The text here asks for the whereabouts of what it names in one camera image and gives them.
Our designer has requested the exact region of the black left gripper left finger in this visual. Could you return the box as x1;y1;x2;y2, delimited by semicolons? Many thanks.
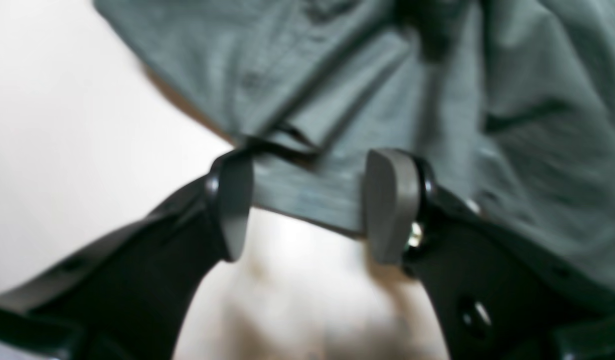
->
0;149;254;360

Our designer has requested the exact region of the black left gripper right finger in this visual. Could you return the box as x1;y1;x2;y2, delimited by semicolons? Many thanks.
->
364;148;615;360

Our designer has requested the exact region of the dark grey t-shirt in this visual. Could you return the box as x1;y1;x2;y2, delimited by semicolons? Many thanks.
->
93;0;615;291

